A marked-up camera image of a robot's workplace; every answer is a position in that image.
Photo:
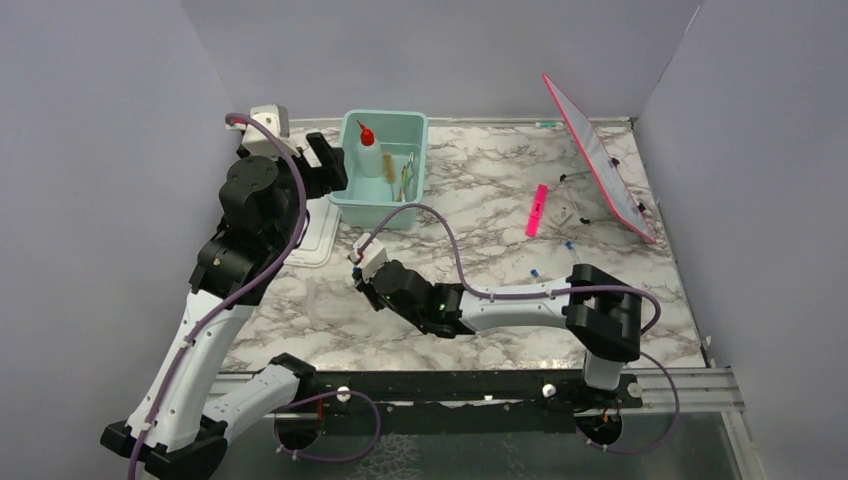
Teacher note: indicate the white bin lid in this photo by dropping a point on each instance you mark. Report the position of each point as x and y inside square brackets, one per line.
[318, 240]

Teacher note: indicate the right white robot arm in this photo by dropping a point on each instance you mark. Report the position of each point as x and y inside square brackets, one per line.
[602, 312]

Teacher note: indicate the tan test tube brush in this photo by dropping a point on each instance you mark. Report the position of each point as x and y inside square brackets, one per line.
[389, 168]

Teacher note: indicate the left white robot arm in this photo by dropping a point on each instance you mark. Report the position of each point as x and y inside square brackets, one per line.
[176, 432]

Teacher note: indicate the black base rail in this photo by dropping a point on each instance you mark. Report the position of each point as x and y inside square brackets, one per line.
[359, 403]

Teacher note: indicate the pink framed whiteboard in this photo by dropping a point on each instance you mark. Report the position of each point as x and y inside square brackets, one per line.
[622, 204]

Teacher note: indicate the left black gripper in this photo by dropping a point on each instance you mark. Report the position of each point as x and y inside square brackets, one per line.
[330, 175]

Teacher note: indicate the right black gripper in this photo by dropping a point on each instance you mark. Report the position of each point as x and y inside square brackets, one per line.
[368, 285]

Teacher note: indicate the whiteboard stand rod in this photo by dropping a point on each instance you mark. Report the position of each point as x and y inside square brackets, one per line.
[577, 188]

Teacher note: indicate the pink highlighter marker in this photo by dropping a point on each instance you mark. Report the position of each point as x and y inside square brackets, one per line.
[536, 210]

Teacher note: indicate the white red-capped wash bottle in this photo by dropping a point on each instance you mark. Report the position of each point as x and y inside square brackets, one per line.
[369, 153]

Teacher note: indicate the teal plastic bin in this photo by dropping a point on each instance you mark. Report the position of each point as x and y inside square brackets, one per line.
[367, 201]

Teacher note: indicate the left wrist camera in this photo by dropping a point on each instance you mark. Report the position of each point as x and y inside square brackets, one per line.
[265, 129]

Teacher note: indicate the small white eraser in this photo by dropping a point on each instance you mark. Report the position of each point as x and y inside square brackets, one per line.
[561, 216]

